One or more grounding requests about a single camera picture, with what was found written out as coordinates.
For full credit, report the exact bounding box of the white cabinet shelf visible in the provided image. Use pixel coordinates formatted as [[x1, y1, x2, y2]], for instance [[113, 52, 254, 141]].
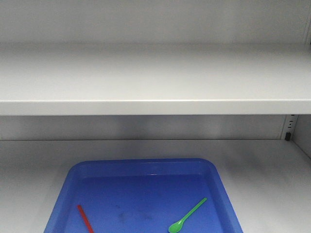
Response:
[[0, 44, 311, 116]]

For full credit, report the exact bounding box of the white storage cabinet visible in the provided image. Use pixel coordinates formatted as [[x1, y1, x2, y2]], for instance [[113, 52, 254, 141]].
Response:
[[0, 0, 311, 233]]

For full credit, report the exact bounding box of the blue plastic tray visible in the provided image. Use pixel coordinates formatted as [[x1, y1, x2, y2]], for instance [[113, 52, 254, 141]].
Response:
[[45, 159, 242, 233]]

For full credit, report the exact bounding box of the red plastic spoon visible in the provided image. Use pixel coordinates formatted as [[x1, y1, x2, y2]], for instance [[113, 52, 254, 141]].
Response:
[[77, 205, 94, 233]]

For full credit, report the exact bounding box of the green plastic spoon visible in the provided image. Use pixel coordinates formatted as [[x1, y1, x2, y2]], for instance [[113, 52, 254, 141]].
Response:
[[168, 198, 207, 233]]

